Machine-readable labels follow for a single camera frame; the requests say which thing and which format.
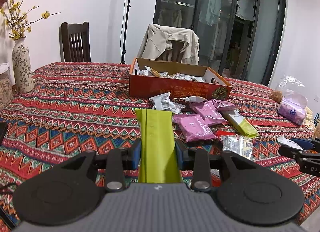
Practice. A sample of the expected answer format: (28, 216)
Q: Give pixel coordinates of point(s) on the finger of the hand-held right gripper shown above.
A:
(290, 151)
(301, 143)

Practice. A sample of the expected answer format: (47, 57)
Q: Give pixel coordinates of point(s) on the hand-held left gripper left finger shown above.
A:
(136, 154)

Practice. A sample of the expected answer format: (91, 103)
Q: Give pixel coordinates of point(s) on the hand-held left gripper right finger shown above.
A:
(180, 155)

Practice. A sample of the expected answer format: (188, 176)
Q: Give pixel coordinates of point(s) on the small white snack packet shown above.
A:
(285, 141)

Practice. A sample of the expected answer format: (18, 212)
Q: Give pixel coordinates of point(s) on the long green snack packet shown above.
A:
(157, 141)

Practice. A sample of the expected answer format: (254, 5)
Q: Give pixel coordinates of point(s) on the pink snack packet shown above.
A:
(207, 111)
(195, 126)
(225, 104)

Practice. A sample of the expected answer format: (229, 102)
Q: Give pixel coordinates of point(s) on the white and green snack packet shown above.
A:
(241, 123)

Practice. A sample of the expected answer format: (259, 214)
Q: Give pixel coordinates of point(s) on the red cardboard box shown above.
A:
(160, 86)

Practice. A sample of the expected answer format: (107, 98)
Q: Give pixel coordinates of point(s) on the yellow package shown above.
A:
(310, 118)

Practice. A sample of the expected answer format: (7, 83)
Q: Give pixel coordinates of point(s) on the purple tissue pack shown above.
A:
(291, 110)

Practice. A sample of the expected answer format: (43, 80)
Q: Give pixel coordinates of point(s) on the flat red snack packet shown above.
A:
(223, 133)

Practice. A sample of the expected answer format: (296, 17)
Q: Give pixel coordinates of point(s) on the large silver snack packet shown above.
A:
(236, 146)

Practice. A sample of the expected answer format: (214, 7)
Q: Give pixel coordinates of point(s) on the white and brown snack packet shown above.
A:
(193, 99)

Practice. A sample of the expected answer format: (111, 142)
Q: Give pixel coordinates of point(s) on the clear plastic bag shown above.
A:
(290, 84)

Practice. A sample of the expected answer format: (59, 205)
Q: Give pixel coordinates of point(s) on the patterned red tablecloth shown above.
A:
(75, 111)

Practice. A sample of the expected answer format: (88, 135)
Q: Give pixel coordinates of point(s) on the wooden chair under jacket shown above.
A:
(175, 50)

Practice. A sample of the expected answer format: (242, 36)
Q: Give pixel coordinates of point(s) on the beige jacket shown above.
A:
(160, 41)

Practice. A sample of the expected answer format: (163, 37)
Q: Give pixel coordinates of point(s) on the dark wooden chair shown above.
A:
(75, 44)

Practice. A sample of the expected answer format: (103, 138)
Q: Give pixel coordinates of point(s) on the sliding glass door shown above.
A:
(265, 21)

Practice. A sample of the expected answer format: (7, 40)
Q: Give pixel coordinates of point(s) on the black smartphone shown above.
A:
(2, 131)

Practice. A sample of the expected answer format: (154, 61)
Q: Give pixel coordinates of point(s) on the floor lamp on stand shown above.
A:
(126, 16)

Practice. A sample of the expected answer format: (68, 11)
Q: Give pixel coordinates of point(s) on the small floral ceramic vase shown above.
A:
(22, 66)

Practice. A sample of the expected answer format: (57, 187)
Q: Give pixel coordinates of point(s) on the glass storage jar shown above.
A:
(5, 86)

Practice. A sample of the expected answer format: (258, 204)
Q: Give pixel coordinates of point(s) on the yellow flower branches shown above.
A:
(18, 19)

